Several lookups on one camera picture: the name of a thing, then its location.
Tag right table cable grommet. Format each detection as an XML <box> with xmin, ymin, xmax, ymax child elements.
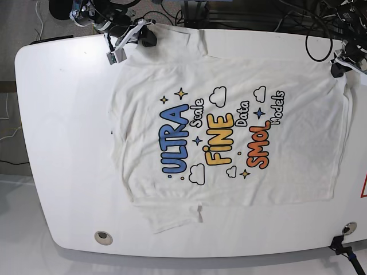
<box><xmin>342</xmin><ymin>222</ymin><xmax>357</xmax><ymax>235</ymax></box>

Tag left table cable grommet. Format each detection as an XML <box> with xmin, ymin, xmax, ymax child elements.
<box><xmin>94</xmin><ymin>231</ymin><xmax>113</xmax><ymax>246</ymax></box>

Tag red white warning sticker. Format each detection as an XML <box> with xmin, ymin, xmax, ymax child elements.
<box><xmin>360</xmin><ymin>175</ymin><xmax>367</xmax><ymax>198</ymax></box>

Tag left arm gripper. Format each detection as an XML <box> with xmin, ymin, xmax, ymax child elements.
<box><xmin>330</xmin><ymin>49</ymin><xmax>366</xmax><ymax>78</ymax></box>

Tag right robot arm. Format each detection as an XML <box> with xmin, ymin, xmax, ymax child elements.
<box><xmin>69</xmin><ymin>1</ymin><xmax>157</xmax><ymax>65</ymax></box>

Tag black clamp with cable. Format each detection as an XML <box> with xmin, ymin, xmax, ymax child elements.
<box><xmin>329</xmin><ymin>235</ymin><xmax>366</xmax><ymax>275</ymax></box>

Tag white printed T-shirt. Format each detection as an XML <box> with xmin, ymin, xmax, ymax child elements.
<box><xmin>109</xmin><ymin>25</ymin><xmax>353</xmax><ymax>233</ymax></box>

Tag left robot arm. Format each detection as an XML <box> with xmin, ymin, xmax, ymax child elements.
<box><xmin>304</xmin><ymin>1</ymin><xmax>366</xmax><ymax>80</ymax></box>

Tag black round stand base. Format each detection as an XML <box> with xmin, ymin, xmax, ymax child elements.
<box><xmin>49</xmin><ymin>0</ymin><xmax>73</xmax><ymax>21</ymax></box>

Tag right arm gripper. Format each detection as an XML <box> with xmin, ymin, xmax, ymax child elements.
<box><xmin>104</xmin><ymin>18</ymin><xmax>157</xmax><ymax>65</ymax></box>

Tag table cable grommet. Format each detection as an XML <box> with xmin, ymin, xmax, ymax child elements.
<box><xmin>342</xmin><ymin>222</ymin><xmax>357</xmax><ymax>235</ymax></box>
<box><xmin>94</xmin><ymin>231</ymin><xmax>113</xmax><ymax>246</ymax></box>

